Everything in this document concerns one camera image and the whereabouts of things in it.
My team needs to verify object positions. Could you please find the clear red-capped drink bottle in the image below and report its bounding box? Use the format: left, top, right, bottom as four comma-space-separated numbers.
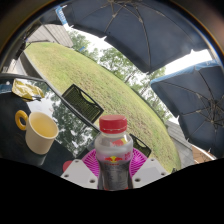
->
94, 114, 134, 192

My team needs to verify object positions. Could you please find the large dark blue parasol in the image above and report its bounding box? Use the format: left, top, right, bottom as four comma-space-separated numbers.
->
149, 59, 224, 160
54, 0, 214, 75

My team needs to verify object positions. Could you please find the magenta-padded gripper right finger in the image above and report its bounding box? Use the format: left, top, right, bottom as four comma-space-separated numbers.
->
128, 148, 170, 189

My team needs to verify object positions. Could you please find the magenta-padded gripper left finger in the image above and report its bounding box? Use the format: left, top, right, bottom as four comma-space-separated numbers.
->
60, 148, 101, 190

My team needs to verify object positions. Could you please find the flat round red coaster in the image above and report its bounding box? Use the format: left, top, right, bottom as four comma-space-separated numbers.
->
62, 160, 75, 173

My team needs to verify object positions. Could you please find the light blue parasol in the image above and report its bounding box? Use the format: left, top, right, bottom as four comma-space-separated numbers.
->
54, 4, 68, 26

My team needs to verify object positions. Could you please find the yellow foil packet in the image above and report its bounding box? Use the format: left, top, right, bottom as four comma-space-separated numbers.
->
11, 78, 45, 101

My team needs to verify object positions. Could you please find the beige parasol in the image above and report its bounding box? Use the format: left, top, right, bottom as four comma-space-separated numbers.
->
191, 144, 215, 164

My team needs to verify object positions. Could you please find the cream cup with yellow handle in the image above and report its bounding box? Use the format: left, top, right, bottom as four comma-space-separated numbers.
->
14, 109, 60, 156

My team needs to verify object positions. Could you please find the dark wicker chair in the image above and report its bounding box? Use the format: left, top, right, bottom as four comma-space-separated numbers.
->
61, 83, 105, 125
129, 133, 153, 158

